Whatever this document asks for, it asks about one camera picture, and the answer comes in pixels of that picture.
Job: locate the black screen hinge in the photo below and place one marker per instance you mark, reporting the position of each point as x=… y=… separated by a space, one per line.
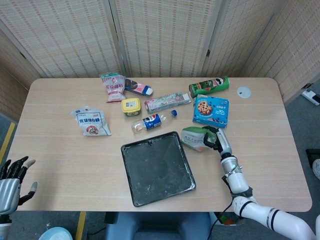
x=208 y=53

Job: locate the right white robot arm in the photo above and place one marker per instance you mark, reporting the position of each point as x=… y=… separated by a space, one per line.
x=237 y=177

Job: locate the white round table grommet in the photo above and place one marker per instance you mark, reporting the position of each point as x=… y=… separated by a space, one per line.
x=244 y=92

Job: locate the clear blue-label soda bottle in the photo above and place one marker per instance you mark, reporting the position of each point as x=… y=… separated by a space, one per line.
x=152 y=121

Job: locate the white sugar bag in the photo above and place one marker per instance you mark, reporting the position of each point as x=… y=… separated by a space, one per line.
x=91 y=122

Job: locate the long floral wrap box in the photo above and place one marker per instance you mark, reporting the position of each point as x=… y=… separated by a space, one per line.
x=165 y=101

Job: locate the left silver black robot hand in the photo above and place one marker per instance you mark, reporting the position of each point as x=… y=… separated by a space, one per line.
x=10 y=187

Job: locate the blue cookie box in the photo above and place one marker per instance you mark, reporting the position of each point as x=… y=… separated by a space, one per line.
x=210 y=111

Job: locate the green corn starch bag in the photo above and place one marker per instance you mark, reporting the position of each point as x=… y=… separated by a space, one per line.
x=191 y=138

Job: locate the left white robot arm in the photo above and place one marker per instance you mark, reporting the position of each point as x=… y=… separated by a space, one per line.
x=3 y=225

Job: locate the yellow-lidded green tub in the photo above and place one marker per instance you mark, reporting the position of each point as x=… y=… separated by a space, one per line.
x=130 y=106

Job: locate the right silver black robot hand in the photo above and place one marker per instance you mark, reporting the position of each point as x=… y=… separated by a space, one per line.
x=223 y=141

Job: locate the dark blue pink carton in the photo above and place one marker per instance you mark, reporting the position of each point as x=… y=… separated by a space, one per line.
x=137 y=87

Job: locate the black baking tray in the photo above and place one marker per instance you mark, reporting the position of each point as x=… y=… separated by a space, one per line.
x=157 y=170

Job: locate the green chips can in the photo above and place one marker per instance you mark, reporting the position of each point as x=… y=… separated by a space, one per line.
x=210 y=86

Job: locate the woven folding screen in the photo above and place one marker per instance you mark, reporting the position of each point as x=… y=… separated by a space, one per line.
x=162 y=37

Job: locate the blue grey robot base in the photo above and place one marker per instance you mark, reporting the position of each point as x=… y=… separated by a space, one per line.
x=160 y=227

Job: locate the pink white snack bag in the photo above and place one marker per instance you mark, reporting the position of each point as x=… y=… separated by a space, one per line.
x=115 y=88

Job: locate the light blue bucket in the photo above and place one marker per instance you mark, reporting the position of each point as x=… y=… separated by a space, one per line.
x=55 y=233

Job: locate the white shoe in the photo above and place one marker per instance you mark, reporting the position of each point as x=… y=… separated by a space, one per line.
x=317 y=168

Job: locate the white power strip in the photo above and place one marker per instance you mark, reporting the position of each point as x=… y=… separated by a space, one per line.
x=311 y=95

